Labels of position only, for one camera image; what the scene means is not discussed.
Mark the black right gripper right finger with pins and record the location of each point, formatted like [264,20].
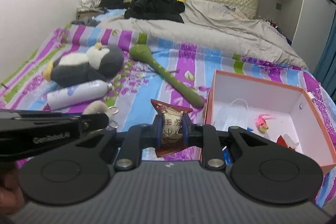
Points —
[258,168]

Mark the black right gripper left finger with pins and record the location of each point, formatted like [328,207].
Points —
[80,170]

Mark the red foil candy wrapper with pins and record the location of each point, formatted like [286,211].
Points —
[286,141]

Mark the pink feather toy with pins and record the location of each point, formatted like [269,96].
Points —
[261,122]

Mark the white face mask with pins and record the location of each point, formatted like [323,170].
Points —
[232,114]

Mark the brown candy packet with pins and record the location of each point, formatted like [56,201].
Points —
[171,140]

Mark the person's left hand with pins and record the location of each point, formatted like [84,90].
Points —
[11,195]

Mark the pink cardboard box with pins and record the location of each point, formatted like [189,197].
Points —
[278,112]

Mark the white spray bottle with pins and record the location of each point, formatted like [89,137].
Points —
[78,94]

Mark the grey white penguin plush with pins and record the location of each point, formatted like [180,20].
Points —
[99,62]

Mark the colourful striped floral blanket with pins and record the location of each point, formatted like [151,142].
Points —
[137,83]

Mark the blue curtain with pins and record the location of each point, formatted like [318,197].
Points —
[326,68]

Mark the green plush massage stick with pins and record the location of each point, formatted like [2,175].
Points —
[142,53]

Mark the white crumpled cloth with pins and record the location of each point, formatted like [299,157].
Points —
[89,5]

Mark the grey duvet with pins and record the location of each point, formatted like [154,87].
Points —
[216,26]

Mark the black clothes pile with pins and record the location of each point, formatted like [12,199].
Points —
[148,9]

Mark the beige fluffy keychain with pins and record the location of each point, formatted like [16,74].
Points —
[98,107]

